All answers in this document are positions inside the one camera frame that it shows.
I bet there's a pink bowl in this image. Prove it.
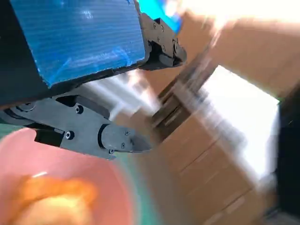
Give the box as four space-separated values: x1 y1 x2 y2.
0 127 136 225

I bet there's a rectangular toy bread loaf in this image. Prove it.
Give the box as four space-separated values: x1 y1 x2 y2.
9 174 99 208

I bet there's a round toy bread bun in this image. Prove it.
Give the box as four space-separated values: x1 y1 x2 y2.
21 196 94 225

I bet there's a large white grilled appliance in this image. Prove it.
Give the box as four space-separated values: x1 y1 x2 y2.
150 46 282 188

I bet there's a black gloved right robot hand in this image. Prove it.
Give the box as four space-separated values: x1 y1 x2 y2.
276 86 300 225

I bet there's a bright blue object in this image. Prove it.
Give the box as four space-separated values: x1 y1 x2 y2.
138 0 184 33

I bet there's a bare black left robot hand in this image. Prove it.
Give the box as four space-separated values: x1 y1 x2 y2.
0 0 188 160

